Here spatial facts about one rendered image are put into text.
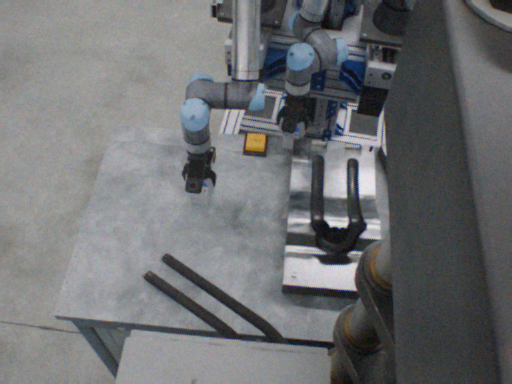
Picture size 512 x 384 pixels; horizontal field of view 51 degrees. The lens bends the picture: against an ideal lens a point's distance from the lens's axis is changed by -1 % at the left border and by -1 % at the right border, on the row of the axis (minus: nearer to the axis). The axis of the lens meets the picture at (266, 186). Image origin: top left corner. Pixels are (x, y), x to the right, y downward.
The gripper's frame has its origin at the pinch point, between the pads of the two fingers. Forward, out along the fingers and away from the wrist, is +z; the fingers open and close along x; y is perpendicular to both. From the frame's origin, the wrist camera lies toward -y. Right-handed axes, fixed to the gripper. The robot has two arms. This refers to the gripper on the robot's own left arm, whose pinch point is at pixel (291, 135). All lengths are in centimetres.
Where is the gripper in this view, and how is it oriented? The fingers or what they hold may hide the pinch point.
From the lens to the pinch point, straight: 183.0
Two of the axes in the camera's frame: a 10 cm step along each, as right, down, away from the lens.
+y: 2.5, -7.9, 5.5
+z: -0.3, 5.7, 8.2
